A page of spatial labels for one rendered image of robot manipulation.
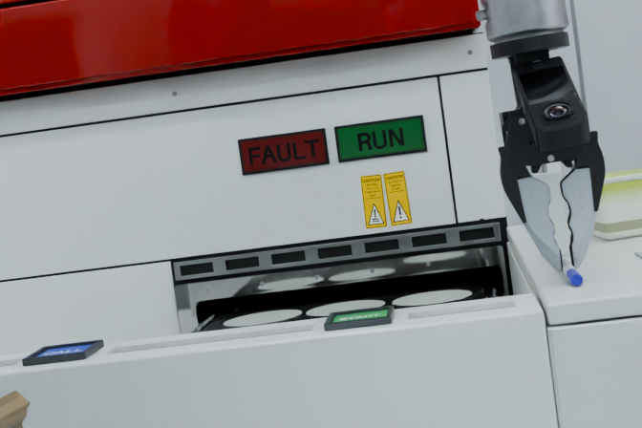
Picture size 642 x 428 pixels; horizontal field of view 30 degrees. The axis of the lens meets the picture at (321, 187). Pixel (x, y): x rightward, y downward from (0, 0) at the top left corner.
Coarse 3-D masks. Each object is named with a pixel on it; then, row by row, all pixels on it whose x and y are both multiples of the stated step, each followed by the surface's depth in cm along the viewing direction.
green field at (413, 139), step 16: (352, 128) 158; (368, 128) 158; (384, 128) 157; (400, 128) 157; (416, 128) 157; (352, 144) 158; (368, 144) 158; (384, 144) 158; (400, 144) 157; (416, 144) 157
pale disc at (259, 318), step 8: (264, 312) 154; (272, 312) 153; (280, 312) 152; (288, 312) 151; (296, 312) 149; (232, 320) 151; (240, 320) 150; (248, 320) 149; (256, 320) 148; (264, 320) 147; (272, 320) 146; (280, 320) 145
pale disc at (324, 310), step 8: (336, 304) 153; (344, 304) 152; (352, 304) 151; (360, 304) 150; (368, 304) 149; (376, 304) 148; (384, 304) 148; (312, 312) 148; (320, 312) 148; (328, 312) 147
